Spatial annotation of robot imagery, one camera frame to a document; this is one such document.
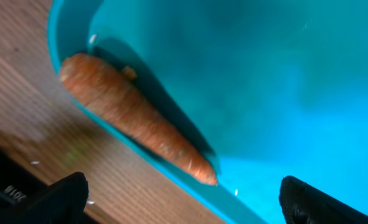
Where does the orange carrot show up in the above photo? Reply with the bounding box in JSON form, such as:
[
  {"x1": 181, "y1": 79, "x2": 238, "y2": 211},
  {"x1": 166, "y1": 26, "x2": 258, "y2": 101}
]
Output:
[{"x1": 59, "y1": 53, "x2": 218, "y2": 185}]

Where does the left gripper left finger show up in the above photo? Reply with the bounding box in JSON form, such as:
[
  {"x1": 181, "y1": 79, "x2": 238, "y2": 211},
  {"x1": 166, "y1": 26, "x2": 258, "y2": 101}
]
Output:
[{"x1": 0, "y1": 172, "x2": 89, "y2": 224}]

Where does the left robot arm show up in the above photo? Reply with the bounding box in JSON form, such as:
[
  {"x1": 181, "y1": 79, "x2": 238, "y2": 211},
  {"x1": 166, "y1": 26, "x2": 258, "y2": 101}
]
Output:
[{"x1": 0, "y1": 150, "x2": 368, "y2": 224}]

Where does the teal serving tray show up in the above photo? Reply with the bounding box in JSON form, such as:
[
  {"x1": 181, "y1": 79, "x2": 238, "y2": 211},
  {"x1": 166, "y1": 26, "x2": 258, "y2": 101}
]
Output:
[{"x1": 47, "y1": 0, "x2": 368, "y2": 223}]

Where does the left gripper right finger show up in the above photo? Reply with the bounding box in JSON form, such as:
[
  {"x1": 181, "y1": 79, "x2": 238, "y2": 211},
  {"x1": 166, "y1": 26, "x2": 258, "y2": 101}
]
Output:
[{"x1": 279, "y1": 175, "x2": 368, "y2": 224}]

